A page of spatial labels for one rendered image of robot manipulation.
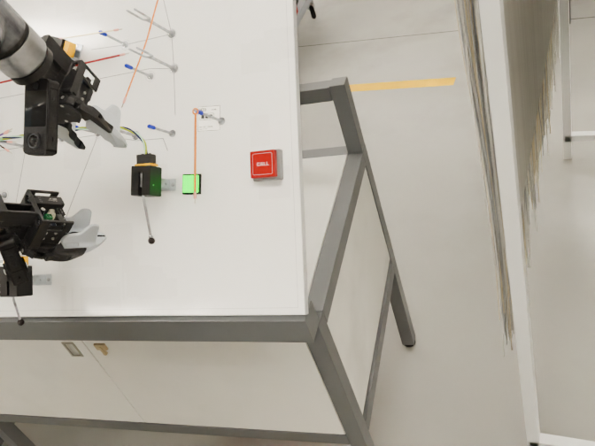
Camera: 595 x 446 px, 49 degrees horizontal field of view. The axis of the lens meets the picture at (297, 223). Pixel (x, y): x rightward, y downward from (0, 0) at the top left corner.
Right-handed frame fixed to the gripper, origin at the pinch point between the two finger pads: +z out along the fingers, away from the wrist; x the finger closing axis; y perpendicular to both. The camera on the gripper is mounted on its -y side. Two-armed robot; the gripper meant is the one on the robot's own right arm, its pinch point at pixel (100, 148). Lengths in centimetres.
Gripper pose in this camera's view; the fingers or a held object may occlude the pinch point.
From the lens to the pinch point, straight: 116.6
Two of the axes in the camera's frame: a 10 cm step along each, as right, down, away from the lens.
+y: 1.6, -8.9, 4.3
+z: 3.1, 4.6, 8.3
